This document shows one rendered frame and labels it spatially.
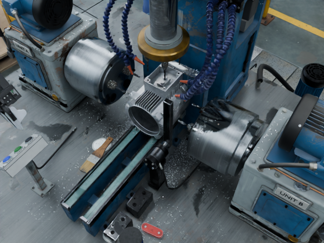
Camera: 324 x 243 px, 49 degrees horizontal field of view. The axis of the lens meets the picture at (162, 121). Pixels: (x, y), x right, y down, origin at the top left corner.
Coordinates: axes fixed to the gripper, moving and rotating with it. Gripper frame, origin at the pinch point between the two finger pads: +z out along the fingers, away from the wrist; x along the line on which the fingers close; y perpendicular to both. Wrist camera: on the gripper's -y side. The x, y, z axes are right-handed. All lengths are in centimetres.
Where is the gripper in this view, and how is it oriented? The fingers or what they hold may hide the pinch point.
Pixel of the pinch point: (18, 128)
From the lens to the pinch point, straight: 134.9
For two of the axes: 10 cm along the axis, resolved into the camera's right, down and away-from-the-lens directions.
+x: -6.6, -0.1, 7.5
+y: 5.7, -6.5, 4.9
